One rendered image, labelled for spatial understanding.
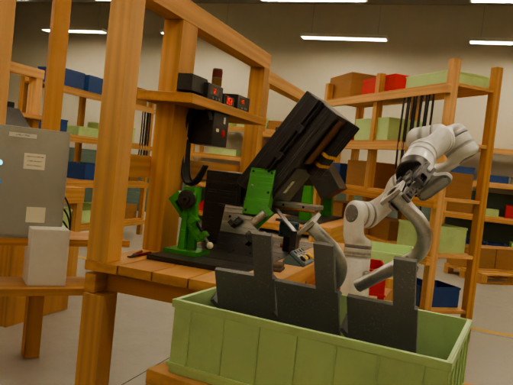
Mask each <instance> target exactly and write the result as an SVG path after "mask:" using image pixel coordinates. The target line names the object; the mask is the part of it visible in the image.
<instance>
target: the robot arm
mask: <svg viewBox="0 0 513 385"><path fill-rule="evenodd" d="M406 145H407V148H408V149H407V151H406V153H405V154H404V156H403V157H402V159H401V161H400V163H399V165H398V166H397V169H396V171H395V174H394V175H393V176H392V177H391V178H390V179H389V181H388V182H387V184H386V188H385V190H384V192H383V193H382V194H381V195H380V196H378V197H377V198H375V199H374V200H372V201H370V202H364V201H357V200H353V201H351V202H349V203H348V204H347V206H346V208H345V211H344V231H343V237H344V246H345V247H344V256H345V258H346V261H347V276H346V279H345V281H344V283H343V285H342V286H341V287H340V291H341V292H342V294H344V295H347V294H348V293H350V294H354V295H358V296H366V297H369V288H368V289H365V290H363V291H361V292H359V291H357V290H356V288H355V286H354V284H353V282H354V280H355V279H357V278H359V277H361V276H363V275H365V274H367V273H369V272H370V271H369V267H370V258H371V249H372V242H371V240H369V239H368V238H367V237H366V236H365V234H364V228H372V227H374V226H375V225H377V224H378V223H379V222H380V221H382V220H383V219H384V218H385V217H386V216H387V215H388V214H389V213H390V212H391V211H393V212H397V211H398V209H397V208H396V207H395V206H394V205H393V204H392V203H391V202H390V201H388V202H387V203H385V204H384V205H381V204H380V202H381V200H382V198H383V196H384V194H385V193H387V192H388V191H389V190H390V189H391V188H393V187H394V186H396V185H397V184H399V183H400V182H401V181H403V180H404V181H405V185H404V187H403V190H402V198H403V199H404V200H405V201H406V202H407V203H410V202H411V201H412V199H413V196H415V195H417V197H418V198H419V199H420V200H421V201H426V200H428V199H429V198H431V197H432V196H434V195H436V194H437V193H439V192H440V191H441V190H442V189H444V188H445V187H447V186H448V185H449V184H450V183H451V181H452V179H453V177H452V175H451V174H450V173H448V172H450V171H451V170H452V169H454V168H456V167H458V166H459V165H460V164H462V163H464V162H466V161H468V159H470V158H471V157H473V156H475V154H476V153H477V152H478V151H479V146H478V144H477V143H476V141H475V140H474V139H473V137H472V135H471V134H470V133H469V132H468V130H467V129H466V127H465V126H464V125H462V124H459V123H456V124H452V125H448V126H445V125H442V124H435V125H427V126H423V127H418V128H413V129H411V130H410V131H409V132H408V134H407V137H406ZM443 155H445V156H446V158H447V161H445V162H443V163H435V161H436V160H438V159H439V158H440V157H441V156H443Z"/></svg>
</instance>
